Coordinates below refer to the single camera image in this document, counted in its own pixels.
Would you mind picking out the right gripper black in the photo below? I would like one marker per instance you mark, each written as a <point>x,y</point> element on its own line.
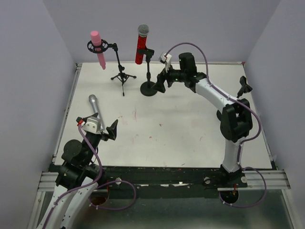
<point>164,78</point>

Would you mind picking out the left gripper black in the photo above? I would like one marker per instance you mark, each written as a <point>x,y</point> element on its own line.
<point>100,135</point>

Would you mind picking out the black round base stand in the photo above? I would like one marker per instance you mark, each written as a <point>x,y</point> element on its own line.
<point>146,87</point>
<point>244,87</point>

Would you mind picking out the red glitter microphone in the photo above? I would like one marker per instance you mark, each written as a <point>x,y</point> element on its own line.
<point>143,31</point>

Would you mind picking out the black tripod shock mount stand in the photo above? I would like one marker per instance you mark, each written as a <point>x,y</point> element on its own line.
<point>121,76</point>

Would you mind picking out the pink microphone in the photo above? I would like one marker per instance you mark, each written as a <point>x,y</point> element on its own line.
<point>97,43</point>

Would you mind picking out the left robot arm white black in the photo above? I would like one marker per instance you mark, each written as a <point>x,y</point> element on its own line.
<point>77,177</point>

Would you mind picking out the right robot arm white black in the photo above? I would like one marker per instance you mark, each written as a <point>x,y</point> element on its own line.
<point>235,120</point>

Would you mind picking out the silver microphone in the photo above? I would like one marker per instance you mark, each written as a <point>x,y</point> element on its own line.
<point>96,109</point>

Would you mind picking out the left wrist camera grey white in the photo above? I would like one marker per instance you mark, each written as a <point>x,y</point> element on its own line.
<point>90,124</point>

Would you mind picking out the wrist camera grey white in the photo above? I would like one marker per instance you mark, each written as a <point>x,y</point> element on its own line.
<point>90,124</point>
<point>166,59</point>

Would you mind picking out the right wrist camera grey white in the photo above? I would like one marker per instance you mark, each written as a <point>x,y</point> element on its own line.
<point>166,59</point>

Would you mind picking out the black mounting base plate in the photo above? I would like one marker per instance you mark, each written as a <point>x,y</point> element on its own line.
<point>167,182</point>

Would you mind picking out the aluminium rail frame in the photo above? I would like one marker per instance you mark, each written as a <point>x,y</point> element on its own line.
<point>261,179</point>

